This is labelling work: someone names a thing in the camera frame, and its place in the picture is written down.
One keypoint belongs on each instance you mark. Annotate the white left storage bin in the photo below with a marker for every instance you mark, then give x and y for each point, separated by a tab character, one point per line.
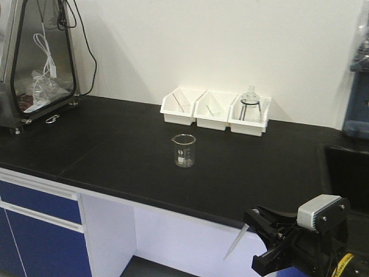
171	111

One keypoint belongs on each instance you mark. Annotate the clear plastic pipette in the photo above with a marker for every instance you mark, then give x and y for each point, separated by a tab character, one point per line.
236	240

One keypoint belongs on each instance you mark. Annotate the round glass flask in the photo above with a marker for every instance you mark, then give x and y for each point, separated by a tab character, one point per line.
250	97

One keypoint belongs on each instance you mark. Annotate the black bench sink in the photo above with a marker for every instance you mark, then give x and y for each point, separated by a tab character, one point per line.
344	172

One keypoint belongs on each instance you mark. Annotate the plastic bags in cabinet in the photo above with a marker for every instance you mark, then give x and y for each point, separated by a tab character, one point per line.
40	92

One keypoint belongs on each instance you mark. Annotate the white middle storage bin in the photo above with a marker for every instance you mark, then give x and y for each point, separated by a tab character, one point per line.
220	103

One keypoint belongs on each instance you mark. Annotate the metal ring latch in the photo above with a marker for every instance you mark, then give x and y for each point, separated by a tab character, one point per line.
52	119

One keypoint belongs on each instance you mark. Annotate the black tripod stand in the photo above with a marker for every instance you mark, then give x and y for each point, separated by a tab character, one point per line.
250	112

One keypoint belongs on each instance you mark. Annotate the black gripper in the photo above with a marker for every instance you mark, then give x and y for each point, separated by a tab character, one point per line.
314	254

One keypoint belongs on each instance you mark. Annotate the blue upper drawer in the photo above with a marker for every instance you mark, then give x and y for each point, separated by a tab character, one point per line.
43	202

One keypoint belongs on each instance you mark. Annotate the blue lower drawer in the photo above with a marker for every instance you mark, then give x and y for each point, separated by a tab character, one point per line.
31	247

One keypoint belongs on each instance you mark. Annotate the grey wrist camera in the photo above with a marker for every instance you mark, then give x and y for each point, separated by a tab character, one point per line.
320	210

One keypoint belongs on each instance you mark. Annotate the blue drawer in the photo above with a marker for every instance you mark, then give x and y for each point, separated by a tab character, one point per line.
31	247
43	202

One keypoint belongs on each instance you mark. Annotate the red pipette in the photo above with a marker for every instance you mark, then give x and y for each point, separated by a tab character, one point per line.
177	99

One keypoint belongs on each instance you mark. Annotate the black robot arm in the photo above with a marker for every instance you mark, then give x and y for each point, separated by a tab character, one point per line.
350	265

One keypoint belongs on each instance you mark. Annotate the white storage bin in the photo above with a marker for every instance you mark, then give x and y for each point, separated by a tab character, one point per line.
253	128
220	103
171	111

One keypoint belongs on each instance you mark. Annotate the blue lab machine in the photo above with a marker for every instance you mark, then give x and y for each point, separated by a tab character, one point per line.
356	117

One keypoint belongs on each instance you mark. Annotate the steel glove box cabinet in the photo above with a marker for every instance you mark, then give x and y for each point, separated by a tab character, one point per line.
35	35

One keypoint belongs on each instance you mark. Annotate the white right storage bin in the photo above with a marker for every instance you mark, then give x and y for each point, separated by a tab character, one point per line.
253	128

